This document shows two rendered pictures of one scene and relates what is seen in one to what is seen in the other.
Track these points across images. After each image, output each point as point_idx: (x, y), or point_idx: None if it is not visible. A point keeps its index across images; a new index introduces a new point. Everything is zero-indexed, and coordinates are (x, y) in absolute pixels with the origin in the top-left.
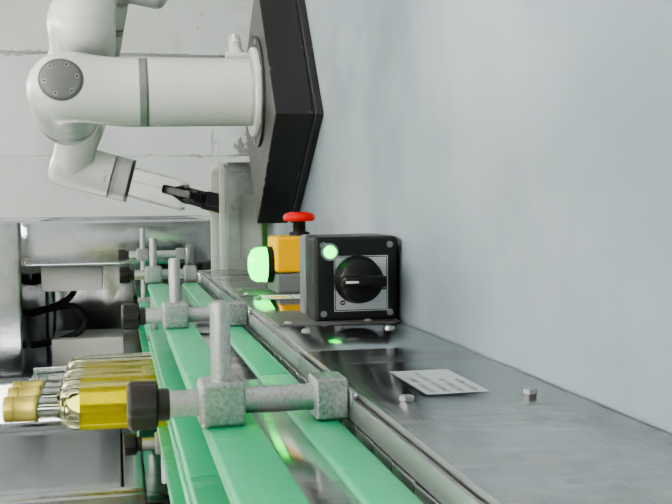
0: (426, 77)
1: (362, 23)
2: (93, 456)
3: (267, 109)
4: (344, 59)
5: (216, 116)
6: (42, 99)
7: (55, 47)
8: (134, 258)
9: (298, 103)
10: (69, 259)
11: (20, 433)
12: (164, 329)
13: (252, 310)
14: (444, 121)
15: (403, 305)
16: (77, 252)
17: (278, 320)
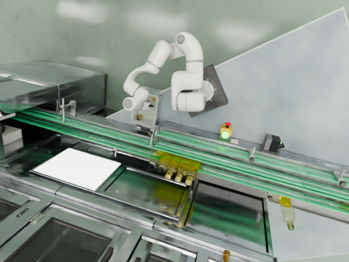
0: (300, 118)
1: (266, 95)
2: (153, 179)
3: (216, 99)
4: (250, 96)
5: None
6: (202, 108)
7: (188, 87)
8: (36, 103)
9: (227, 100)
10: (16, 109)
11: (116, 182)
12: (245, 158)
13: (255, 150)
14: (306, 126)
15: None
16: (18, 106)
17: (274, 154)
